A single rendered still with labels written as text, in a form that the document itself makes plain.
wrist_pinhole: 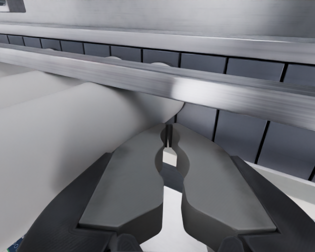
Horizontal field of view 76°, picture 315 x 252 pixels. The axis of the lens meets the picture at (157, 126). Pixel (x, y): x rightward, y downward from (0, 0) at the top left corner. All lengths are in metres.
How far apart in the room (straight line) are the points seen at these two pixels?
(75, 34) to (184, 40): 0.13
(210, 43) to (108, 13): 0.15
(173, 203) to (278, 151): 0.14
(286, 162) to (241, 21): 0.13
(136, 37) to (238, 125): 0.12
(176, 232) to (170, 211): 0.03
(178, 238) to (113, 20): 0.29
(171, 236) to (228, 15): 0.27
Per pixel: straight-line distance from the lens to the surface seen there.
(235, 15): 0.21
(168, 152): 0.17
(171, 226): 0.30
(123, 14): 0.27
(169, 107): 0.15
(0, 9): 0.33
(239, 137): 0.18
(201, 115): 0.18
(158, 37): 0.19
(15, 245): 0.59
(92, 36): 0.24
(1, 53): 0.20
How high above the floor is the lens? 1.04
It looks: 50 degrees down
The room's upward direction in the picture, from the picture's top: 128 degrees counter-clockwise
